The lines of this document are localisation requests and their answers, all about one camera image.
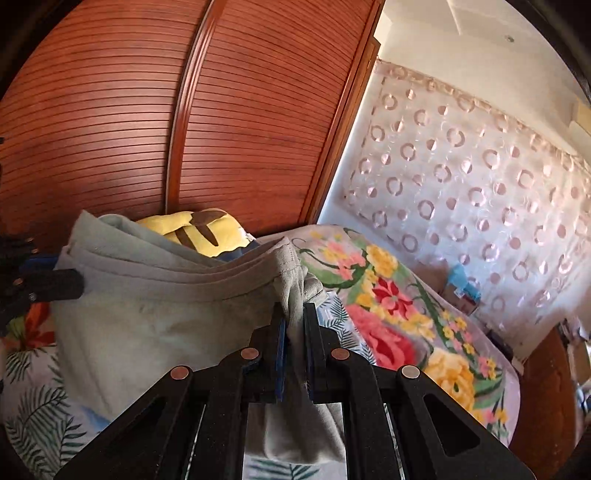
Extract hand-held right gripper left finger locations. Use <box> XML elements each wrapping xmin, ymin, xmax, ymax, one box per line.
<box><xmin>53</xmin><ymin>316</ymin><xmax>289</xmax><ymax>480</ymax></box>

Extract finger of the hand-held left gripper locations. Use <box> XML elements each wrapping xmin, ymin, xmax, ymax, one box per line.
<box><xmin>0</xmin><ymin>235</ymin><xmax>58</xmax><ymax>269</ymax></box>
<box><xmin>0</xmin><ymin>268</ymin><xmax>85</xmax><ymax>306</ymax></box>

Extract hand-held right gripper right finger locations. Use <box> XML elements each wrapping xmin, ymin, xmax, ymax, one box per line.
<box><xmin>302</xmin><ymin>302</ymin><xmax>536</xmax><ymax>480</ymax></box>

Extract grey pants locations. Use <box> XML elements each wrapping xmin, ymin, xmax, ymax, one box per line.
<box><xmin>51</xmin><ymin>210</ymin><xmax>347</xmax><ymax>464</ymax></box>

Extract floral blanket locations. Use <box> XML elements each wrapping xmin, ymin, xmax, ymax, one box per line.
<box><xmin>259</xmin><ymin>224</ymin><xmax>522</xmax><ymax>446</ymax></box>

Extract yellow plush pillow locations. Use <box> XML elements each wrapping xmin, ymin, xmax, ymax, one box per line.
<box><xmin>136</xmin><ymin>209</ymin><xmax>252</xmax><ymax>259</ymax></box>

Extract wooden slatted wardrobe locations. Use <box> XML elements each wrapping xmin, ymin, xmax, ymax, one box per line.
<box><xmin>0</xmin><ymin>0</ymin><xmax>386</xmax><ymax>241</ymax></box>

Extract blue tissue box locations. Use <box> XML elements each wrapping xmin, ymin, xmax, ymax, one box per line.
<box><xmin>450</xmin><ymin>264</ymin><xmax>481</xmax><ymax>301</ymax></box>

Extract circle patterned sheer curtain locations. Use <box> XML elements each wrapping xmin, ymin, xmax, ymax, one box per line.
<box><xmin>342</xmin><ymin>58</ymin><xmax>591</xmax><ymax>352</ymax></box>

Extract wooden cabinet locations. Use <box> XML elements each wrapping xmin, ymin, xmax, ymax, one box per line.
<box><xmin>519</xmin><ymin>323</ymin><xmax>591</xmax><ymax>467</ymax></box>

